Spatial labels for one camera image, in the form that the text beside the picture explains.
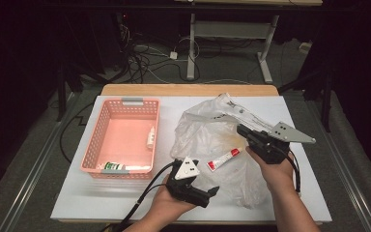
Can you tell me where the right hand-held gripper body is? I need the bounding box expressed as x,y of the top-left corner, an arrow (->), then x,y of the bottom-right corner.
246,121 -> 317,165

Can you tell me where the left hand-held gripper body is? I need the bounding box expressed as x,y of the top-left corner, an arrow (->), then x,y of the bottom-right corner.
165,157 -> 211,209

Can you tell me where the clear plastic bag yellow smiley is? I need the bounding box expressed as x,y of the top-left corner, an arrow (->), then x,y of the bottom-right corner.
169,92 -> 292,209

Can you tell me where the red and white tube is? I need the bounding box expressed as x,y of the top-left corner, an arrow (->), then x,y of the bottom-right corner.
206,147 -> 243,172

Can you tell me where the small white bottle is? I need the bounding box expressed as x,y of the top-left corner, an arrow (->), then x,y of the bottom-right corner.
145,126 -> 157,150

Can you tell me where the green and white jar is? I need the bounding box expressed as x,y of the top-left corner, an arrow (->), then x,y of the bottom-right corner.
97,161 -> 126,172

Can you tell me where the pink plastic basket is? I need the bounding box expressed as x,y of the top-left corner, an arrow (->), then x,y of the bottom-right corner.
79,97 -> 160,180

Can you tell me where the person's left hand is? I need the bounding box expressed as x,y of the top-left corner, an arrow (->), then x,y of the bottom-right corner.
148,177 -> 197,220

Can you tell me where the person's right hand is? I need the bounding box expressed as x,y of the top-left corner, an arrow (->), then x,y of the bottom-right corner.
244,148 -> 296,194

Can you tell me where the white narrow packet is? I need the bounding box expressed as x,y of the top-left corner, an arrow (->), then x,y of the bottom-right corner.
124,164 -> 152,172

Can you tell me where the black stand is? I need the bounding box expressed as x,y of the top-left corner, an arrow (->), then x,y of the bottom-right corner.
55,54 -> 109,123
277,61 -> 334,133

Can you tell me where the white board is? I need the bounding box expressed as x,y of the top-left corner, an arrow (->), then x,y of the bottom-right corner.
50,95 -> 332,223

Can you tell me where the right hand-held gripper cable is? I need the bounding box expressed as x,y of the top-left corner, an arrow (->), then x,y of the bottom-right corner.
285,150 -> 302,194

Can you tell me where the hand-held gripper cable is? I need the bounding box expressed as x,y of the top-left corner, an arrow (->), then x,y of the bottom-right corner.
285,150 -> 302,194
100,161 -> 176,232

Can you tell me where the left hand-held gripper cable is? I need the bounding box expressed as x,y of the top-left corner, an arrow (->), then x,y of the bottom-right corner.
100,161 -> 176,232

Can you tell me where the metal floor rail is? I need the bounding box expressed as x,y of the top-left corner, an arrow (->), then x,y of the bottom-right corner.
0,92 -> 76,232
303,96 -> 371,232

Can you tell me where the white desk frame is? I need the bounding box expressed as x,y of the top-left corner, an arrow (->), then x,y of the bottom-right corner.
173,0 -> 324,84

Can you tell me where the bundle of floor cables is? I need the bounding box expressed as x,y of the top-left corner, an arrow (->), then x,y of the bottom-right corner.
117,13 -> 201,85

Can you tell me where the black floor cable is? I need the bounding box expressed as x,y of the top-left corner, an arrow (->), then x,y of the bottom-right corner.
59,101 -> 95,164

